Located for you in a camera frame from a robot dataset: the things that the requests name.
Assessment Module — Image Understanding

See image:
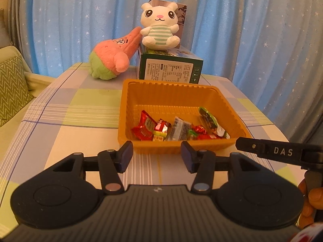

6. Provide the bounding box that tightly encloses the red white cloth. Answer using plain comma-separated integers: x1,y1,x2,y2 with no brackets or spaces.
295,223,323,242

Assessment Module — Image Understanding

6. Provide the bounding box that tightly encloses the person's right hand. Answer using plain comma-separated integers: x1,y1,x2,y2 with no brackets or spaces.
297,179,323,230

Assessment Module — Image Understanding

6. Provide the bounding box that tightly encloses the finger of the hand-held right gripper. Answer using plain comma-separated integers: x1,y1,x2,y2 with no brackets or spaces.
235,136,304,167

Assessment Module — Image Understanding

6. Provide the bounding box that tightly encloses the white bunny plush toy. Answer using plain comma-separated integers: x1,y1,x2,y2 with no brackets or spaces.
139,1,181,50

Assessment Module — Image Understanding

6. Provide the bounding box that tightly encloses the white green snack packet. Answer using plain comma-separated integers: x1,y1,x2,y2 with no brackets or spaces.
198,106,231,139

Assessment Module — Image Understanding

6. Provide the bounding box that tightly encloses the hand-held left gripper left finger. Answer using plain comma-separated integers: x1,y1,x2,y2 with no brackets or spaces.
47,141,134,195

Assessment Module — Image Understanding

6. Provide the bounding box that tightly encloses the pink starfish plush toy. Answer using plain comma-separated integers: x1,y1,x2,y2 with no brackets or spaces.
88,26,142,81

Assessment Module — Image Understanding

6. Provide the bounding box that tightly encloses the pale green sofa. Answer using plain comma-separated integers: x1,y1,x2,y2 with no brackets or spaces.
0,45,55,148

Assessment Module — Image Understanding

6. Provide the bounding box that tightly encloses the grey printed paper box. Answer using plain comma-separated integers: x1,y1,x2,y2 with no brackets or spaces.
149,0,188,48

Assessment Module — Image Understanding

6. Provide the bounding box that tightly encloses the blue starry curtain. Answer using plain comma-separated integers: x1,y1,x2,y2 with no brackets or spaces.
26,0,307,142

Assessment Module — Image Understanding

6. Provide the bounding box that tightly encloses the grey curtain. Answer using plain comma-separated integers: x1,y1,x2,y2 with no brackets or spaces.
7,0,34,74
299,0,323,145

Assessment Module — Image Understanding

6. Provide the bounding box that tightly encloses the orange plastic tray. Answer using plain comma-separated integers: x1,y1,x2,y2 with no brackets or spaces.
118,79,253,155

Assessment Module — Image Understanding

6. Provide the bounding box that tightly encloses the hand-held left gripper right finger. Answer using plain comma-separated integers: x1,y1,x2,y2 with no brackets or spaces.
181,141,268,194

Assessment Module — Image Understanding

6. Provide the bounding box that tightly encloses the green zigzag cushion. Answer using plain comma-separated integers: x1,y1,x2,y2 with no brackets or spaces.
0,55,35,127

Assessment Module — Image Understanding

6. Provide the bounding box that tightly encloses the small red candy packet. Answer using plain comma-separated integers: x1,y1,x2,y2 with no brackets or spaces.
154,118,172,135

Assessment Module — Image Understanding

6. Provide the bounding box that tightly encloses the checked tablecloth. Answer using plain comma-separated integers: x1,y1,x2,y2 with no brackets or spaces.
0,63,290,232

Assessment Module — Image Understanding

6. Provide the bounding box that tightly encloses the white printed snack packet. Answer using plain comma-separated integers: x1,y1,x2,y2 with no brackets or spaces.
165,116,192,141

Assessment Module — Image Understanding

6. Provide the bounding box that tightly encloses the large red snack packet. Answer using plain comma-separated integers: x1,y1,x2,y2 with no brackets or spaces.
131,110,157,141

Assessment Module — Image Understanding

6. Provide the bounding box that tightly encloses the green printed carton box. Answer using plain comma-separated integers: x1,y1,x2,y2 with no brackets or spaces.
138,46,204,84

